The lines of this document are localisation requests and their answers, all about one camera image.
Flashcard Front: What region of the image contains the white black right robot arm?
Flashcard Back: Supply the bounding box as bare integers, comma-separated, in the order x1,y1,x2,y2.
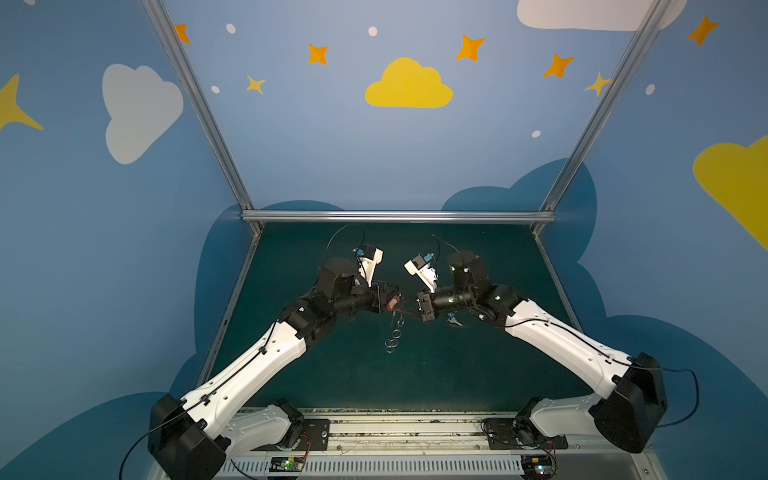
404,250,668,454

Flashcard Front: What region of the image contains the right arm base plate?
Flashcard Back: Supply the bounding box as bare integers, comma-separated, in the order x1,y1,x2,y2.
480,417,568,450

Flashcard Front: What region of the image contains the aluminium frame right post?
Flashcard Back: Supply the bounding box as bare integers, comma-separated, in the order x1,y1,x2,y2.
531,0,672,238

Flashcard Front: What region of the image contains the aluminium frame left post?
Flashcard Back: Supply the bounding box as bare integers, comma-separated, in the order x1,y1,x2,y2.
141,0,253,214

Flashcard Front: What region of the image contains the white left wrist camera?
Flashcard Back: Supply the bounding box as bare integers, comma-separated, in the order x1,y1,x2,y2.
355,244,383,286

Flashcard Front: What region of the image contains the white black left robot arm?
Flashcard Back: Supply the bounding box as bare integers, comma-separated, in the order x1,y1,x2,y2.
147,258,400,479

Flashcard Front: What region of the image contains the controller board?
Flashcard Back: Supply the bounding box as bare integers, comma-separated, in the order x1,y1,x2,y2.
521,456,557,480
268,456,305,475

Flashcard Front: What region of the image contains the grey oval keyring plate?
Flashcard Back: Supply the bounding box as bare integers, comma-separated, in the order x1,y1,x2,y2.
384,311,405,354

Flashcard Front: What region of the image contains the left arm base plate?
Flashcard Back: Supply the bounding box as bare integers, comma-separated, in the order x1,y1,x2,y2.
254,418,330,452

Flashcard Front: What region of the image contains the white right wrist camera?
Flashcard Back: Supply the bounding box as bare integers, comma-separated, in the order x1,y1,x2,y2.
404,253,438,293

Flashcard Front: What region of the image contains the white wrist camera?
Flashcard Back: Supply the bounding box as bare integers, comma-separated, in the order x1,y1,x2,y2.
404,253,438,293
355,244,383,286

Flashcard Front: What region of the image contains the right controller board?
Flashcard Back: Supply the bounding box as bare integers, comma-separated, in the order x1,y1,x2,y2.
521,456,557,480

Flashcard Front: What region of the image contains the left controller board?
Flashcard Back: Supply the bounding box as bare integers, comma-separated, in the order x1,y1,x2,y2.
268,456,305,475

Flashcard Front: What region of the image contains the aluminium frame post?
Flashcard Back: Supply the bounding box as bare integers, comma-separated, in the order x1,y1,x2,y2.
141,0,253,214
531,0,672,238

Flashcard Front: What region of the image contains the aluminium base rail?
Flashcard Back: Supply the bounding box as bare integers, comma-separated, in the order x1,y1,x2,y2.
211,410,666,479

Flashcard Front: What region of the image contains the blue key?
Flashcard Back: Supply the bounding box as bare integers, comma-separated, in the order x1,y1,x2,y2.
447,312,465,328

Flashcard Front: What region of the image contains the red key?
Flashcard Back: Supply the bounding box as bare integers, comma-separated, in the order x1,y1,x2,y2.
386,295,400,311

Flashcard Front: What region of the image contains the aluminium frame back rail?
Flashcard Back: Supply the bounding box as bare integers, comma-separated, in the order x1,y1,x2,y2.
241,210,555,225

